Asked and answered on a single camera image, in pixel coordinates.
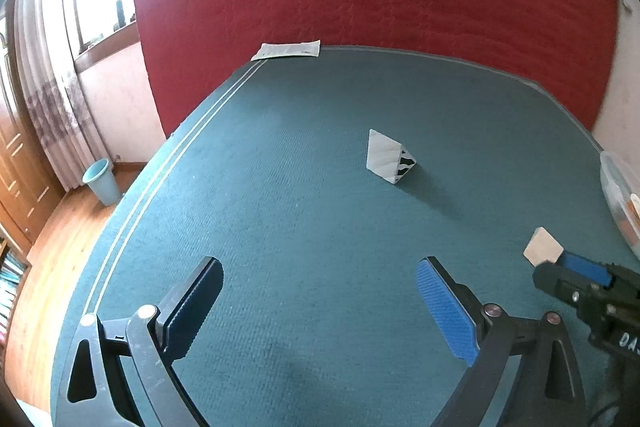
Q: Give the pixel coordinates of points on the clear plastic bowl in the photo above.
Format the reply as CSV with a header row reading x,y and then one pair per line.
x,y
612,187

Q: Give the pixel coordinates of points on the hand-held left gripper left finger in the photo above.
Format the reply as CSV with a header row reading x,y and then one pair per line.
x,y
195,307

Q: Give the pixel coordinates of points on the light blue waste bin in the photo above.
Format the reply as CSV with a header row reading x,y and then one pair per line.
x,y
102,184

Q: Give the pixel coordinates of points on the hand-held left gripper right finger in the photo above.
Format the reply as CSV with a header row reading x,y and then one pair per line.
x,y
445,312

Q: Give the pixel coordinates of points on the bookshelf with books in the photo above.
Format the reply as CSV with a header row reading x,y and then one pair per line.
x,y
10,282

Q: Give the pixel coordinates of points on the beige square block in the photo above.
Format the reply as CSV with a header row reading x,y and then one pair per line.
x,y
542,247

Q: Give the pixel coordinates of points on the patterned curtain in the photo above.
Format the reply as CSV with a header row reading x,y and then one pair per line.
x,y
50,107

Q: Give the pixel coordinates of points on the wooden door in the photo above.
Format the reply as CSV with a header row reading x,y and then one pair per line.
x,y
20,177

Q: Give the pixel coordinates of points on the teal table mat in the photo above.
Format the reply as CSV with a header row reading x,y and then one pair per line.
x,y
300,207

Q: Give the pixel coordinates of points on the dark bottle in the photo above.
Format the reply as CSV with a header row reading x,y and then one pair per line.
x,y
119,12

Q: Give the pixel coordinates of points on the white paper slip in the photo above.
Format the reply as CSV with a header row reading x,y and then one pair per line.
x,y
287,50

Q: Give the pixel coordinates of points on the white triangular prism block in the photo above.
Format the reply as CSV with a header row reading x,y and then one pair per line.
x,y
382,154

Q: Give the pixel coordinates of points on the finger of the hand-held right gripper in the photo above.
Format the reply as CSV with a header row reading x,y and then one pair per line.
x,y
552,282
585,268

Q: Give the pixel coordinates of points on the small grey wall fixture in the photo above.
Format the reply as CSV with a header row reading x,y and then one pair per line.
x,y
625,3

